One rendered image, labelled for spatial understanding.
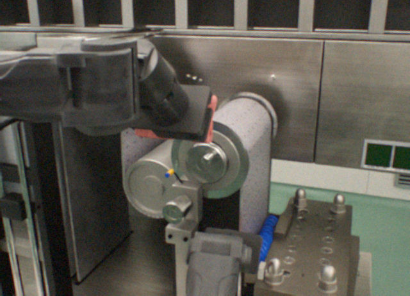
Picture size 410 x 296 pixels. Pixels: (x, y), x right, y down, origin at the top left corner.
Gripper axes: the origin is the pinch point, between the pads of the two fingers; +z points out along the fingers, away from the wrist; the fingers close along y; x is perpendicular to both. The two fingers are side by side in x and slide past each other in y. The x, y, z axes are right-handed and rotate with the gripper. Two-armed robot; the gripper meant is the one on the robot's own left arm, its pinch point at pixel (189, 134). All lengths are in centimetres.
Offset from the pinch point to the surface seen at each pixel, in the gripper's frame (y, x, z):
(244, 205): 4.6, -4.4, 21.7
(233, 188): 3.2, -2.6, 17.3
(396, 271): 53, 16, 227
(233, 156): 3.1, 2.1, 13.1
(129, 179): -18.5, -3.4, 18.4
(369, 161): 26, 16, 45
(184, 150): -6.1, 2.0, 13.1
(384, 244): 47, 34, 250
